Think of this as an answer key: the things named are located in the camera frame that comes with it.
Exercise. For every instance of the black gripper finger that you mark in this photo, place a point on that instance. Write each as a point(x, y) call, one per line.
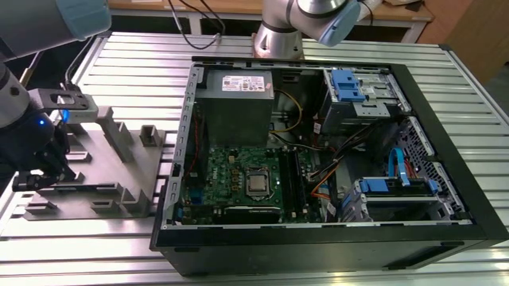
point(62, 149)
point(31, 181)

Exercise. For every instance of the RAM stick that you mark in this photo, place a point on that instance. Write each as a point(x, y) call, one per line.
point(92, 187)
point(301, 190)

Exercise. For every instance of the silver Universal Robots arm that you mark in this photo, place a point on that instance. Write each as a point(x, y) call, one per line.
point(36, 24)

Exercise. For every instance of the black RAM slot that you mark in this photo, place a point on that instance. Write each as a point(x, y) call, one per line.
point(289, 184)

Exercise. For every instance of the grey parts rack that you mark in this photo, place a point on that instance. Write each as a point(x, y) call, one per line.
point(120, 172)

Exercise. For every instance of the green motherboard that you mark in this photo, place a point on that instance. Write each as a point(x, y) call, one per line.
point(227, 178)

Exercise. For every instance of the grey power supply unit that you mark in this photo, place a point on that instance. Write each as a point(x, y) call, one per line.
point(235, 116)

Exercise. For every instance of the silver CPU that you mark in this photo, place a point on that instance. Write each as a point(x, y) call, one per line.
point(259, 183)

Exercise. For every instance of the CPU socket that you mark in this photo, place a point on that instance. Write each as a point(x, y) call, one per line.
point(259, 195)

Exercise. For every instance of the black graphics card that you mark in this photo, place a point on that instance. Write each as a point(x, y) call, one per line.
point(251, 213)

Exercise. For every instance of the black open PC case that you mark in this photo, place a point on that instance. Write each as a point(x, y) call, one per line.
point(319, 241)

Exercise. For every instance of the silver drive cage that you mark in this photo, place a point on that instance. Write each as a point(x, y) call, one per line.
point(351, 116)

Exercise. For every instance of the blue disk carrier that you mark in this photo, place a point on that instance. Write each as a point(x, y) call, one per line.
point(347, 86)
point(376, 186)

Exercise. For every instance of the silver disk bay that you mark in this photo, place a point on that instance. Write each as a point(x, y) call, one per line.
point(398, 200)

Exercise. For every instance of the wooden workbench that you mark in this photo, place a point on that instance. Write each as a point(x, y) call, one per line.
point(398, 13)

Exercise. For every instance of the black table corner cap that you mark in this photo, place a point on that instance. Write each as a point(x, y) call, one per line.
point(447, 47)

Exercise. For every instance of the brown cabinet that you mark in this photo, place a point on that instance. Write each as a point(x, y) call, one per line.
point(478, 35)

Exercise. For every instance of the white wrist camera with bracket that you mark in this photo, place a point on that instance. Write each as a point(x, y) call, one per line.
point(86, 116)

